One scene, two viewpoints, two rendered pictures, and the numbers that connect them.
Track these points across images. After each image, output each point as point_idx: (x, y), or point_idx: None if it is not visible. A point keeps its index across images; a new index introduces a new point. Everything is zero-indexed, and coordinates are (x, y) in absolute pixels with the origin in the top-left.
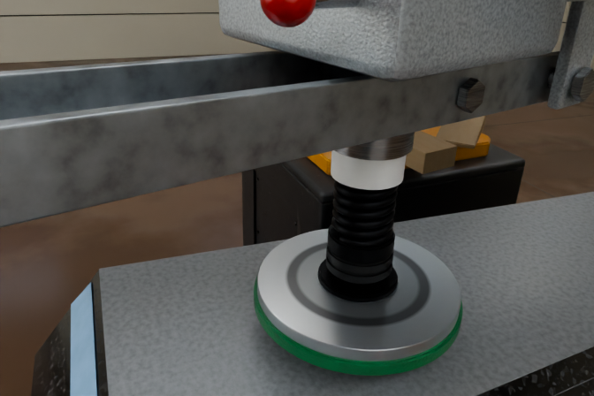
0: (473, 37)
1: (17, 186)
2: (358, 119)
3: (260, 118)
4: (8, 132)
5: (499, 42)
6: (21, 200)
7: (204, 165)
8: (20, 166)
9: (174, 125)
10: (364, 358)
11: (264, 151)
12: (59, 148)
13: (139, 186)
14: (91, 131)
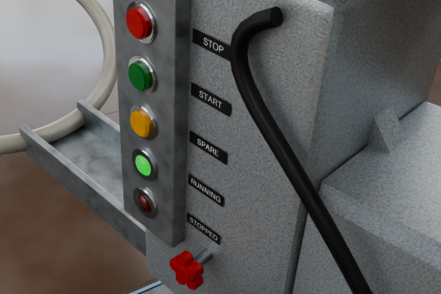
0: (185, 293)
1: (79, 191)
2: None
3: (140, 235)
4: (77, 177)
5: None
6: (79, 195)
7: (121, 231)
8: (79, 187)
9: (113, 210)
10: None
11: (142, 249)
12: (86, 190)
13: (104, 218)
14: (93, 193)
